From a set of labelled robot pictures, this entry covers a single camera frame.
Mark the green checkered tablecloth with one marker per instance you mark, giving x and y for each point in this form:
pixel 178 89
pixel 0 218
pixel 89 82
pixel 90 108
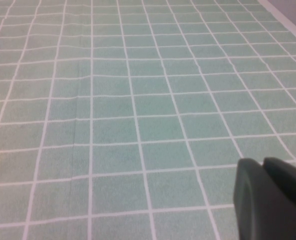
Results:
pixel 137 125

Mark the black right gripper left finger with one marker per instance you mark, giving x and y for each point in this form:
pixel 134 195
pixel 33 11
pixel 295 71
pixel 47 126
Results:
pixel 253 210

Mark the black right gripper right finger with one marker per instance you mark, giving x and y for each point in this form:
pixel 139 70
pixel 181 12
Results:
pixel 288 175

